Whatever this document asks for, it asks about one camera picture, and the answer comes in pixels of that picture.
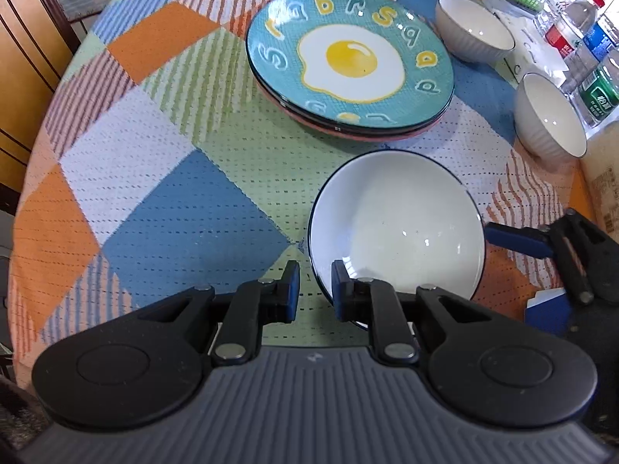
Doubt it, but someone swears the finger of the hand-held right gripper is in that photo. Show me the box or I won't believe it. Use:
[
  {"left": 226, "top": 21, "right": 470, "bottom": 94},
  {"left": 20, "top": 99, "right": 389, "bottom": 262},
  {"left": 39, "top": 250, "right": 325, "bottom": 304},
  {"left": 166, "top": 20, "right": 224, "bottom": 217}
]
[{"left": 485, "top": 208, "right": 619, "bottom": 306}]

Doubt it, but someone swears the white tissue pack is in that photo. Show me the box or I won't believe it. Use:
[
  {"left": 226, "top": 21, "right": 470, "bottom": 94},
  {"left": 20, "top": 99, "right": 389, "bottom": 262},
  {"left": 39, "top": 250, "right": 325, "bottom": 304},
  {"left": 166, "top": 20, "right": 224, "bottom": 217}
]
[{"left": 498, "top": 7, "right": 577, "bottom": 89}]

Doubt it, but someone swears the teal fried egg plate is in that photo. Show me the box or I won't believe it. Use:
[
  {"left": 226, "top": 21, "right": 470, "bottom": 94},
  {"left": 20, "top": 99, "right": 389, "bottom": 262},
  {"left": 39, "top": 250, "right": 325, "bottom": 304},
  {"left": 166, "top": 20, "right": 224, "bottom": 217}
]
[{"left": 245, "top": 0, "right": 456, "bottom": 131}]

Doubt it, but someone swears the blue carton box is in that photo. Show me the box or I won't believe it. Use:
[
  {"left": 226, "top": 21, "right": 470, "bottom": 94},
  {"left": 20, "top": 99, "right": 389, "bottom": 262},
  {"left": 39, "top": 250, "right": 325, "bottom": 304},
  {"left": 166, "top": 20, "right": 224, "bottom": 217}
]
[{"left": 525, "top": 288, "right": 570, "bottom": 336}]

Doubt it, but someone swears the green label water bottle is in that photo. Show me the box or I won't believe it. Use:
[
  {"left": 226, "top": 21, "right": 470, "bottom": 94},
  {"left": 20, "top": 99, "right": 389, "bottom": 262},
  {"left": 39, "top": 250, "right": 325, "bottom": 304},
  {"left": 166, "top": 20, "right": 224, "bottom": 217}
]
[{"left": 575, "top": 48, "right": 619, "bottom": 127}]

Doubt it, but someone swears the patchwork tablecloth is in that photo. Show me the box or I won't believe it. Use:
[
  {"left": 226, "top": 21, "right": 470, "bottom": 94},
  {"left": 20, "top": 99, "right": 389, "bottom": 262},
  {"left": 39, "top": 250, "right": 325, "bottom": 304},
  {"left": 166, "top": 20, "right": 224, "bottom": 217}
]
[{"left": 10, "top": 0, "right": 597, "bottom": 379}]

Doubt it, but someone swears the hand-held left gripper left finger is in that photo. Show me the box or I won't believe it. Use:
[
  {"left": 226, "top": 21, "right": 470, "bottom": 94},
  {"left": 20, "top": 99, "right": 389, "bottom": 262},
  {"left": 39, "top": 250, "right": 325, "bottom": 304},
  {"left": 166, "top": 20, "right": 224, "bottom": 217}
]
[{"left": 135, "top": 260, "right": 301, "bottom": 367}]

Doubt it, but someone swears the wooden chair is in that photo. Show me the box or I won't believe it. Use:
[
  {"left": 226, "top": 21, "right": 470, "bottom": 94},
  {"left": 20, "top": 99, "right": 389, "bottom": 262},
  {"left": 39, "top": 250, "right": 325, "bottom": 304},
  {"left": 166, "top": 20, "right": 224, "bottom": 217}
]
[{"left": 0, "top": 0, "right": 81, "bottom": 205}]

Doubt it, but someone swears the grey fuzzy cloth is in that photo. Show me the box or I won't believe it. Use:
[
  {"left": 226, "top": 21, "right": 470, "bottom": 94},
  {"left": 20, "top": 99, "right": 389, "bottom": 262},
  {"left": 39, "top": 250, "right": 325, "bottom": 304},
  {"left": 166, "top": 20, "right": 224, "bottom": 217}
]
[{"left": 0, "top": 376, "right": 55, "bottom": 451}]

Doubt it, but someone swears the pink bunny carrot plate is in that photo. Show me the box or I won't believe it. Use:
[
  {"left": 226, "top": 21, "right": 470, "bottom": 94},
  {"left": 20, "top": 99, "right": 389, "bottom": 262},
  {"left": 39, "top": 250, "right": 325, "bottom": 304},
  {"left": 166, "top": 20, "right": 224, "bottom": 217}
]
[{"left": 262, "top": 86, "right": 440, "bottom": 144}]

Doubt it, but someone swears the blue cap water bottle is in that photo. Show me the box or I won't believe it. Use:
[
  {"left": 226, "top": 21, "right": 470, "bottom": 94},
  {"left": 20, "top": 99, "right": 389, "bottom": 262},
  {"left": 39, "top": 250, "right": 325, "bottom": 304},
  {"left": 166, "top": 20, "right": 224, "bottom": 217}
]
[{"left": 566, "top": 14, "right": 619, "bottom": 79}]

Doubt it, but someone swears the white bowl with black rim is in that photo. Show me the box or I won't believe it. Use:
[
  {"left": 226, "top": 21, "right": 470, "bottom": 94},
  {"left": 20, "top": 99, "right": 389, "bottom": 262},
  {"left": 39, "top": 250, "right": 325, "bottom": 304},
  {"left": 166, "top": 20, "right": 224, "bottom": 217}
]
[
  {"left": 308, "top": 150, "right": 487, "bottom": 330},
  {"left": 434, "top": 0, "right": 516, "bottom": 64},
  {"left": 513, "top": 72, "right": 589, "bottom": 160}
]

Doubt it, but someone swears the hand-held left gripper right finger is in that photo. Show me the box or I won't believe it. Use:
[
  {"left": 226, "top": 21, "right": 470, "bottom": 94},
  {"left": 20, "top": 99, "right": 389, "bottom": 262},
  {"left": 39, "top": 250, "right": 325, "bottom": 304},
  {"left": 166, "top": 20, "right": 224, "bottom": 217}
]
[{"left": 331, "top": 260, "right": 496, "bottom": 365}]

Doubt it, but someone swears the red cap water bottle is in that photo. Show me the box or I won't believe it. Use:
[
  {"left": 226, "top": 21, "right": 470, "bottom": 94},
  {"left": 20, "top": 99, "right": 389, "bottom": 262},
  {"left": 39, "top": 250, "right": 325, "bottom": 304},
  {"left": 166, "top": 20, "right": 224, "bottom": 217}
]
[{"left": 545, "top": 0, "right": 608, "bottom": 57}]

